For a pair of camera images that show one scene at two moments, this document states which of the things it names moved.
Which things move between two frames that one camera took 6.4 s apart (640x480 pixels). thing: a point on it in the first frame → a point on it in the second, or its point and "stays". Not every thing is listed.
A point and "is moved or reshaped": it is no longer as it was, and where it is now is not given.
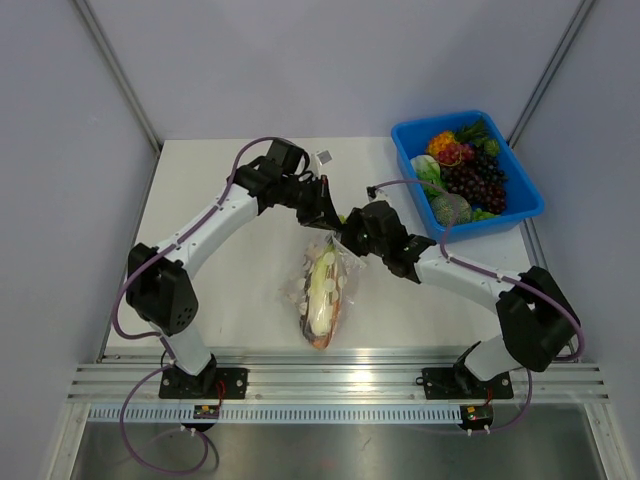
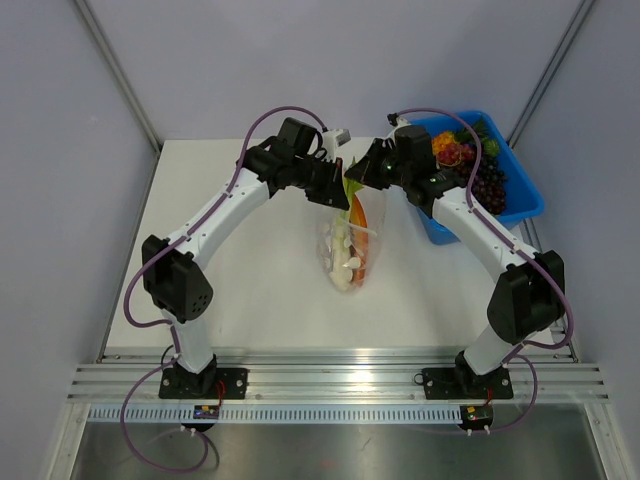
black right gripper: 350,226 → 365,170
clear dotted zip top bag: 321,285 is moved or reshaped
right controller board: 476,416 stays
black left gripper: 321,212 → 332,191
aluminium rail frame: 333,376 stays
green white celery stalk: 320,314 → 342,258
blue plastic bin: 523,201 stays
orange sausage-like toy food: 319,341 → 358,243
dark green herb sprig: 472,133 stays
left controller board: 205,411 stays
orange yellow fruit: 440,141 stays
